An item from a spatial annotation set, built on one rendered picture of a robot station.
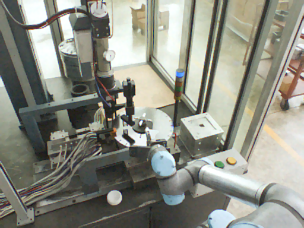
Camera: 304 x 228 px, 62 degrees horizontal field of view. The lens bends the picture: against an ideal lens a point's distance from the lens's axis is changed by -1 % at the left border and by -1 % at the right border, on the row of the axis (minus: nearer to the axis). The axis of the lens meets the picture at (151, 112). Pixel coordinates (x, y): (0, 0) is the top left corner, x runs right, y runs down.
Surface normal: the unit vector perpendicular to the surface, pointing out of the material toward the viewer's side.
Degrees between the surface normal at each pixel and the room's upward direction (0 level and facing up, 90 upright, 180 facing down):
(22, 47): 90
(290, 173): 0
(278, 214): 13
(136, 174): 0
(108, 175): 0
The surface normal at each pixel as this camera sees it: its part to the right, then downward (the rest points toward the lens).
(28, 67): 0.36, 0.60
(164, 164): 0.13, 0.09
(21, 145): 0.02, -0.77
